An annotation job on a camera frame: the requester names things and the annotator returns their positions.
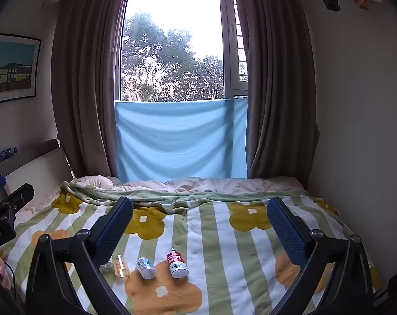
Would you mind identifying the striped floral blanket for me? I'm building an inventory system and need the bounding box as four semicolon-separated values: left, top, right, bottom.
1;180;381;315

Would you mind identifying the framed wall picture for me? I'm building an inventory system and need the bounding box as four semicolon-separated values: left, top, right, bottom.
0;33;42;106

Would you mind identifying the small red-label bottle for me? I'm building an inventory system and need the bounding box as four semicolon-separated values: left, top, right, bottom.
166;247;189;278

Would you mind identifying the window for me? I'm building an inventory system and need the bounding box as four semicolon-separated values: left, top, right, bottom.
114;0;252;103

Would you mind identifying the light blue cloth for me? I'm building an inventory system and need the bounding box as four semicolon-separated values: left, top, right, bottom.
114;97;249;182

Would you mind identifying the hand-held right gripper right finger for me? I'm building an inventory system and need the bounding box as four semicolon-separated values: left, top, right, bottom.
267;197;375;315

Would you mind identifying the small white blue-label bottle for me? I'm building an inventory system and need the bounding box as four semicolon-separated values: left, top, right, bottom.
136;257;156;280

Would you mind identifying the brown curtain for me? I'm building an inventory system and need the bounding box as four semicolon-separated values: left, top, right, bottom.
50;0;128;180
234;0;321;180

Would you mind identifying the bed headboard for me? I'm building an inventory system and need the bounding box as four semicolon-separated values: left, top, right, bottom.
0;138;75;198

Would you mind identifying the pale pink pillow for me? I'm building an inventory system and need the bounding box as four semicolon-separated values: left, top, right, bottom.
17;186;65;214

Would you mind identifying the pale pink quilt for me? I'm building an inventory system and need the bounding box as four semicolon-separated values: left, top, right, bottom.
77;175;305;195

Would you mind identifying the black cable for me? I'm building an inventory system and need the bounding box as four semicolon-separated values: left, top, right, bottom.
1;259;18;293

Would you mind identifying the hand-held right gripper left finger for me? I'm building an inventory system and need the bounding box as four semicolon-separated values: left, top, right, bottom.
25;197;133;315

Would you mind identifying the small yellow glass bottle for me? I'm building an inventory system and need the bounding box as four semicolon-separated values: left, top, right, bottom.
101;254;131;279

